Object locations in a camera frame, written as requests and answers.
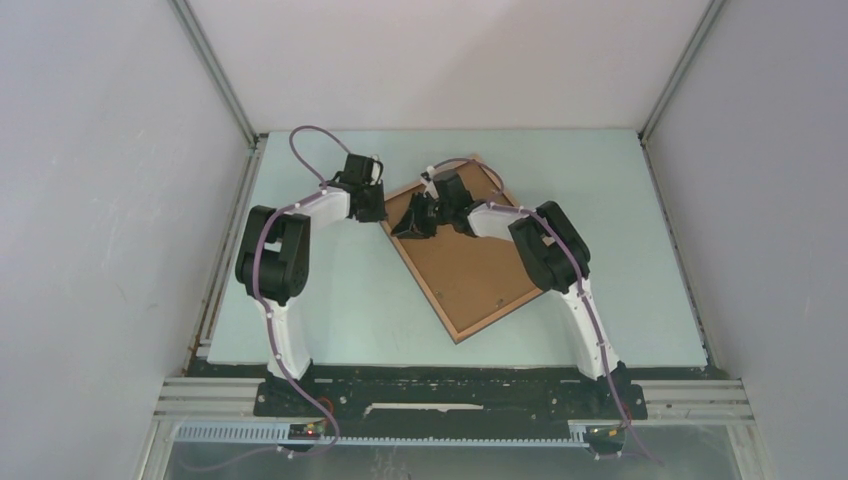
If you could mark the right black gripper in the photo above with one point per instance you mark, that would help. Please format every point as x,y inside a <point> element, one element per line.
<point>409,226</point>

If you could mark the corner aluminium profile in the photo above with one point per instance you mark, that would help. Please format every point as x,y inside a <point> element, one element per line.
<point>686,59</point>
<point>199,41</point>

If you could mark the left corner aluminium profile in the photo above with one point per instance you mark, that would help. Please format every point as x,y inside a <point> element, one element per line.
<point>199,41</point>

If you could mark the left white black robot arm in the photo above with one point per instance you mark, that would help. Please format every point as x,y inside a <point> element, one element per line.
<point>273,260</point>

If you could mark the right corner aluminium profile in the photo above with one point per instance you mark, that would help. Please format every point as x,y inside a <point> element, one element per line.
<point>686,59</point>

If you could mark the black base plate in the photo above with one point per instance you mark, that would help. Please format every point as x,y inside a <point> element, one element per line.
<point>449,403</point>

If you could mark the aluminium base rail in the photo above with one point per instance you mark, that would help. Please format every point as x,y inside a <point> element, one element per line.
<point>217,404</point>

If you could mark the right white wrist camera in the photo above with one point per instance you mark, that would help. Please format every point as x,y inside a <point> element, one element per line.
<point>427,180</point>

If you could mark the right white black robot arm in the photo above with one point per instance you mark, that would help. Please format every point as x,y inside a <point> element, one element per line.
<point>552,252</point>

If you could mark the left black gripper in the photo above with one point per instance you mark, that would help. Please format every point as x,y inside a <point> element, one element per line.
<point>379,214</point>

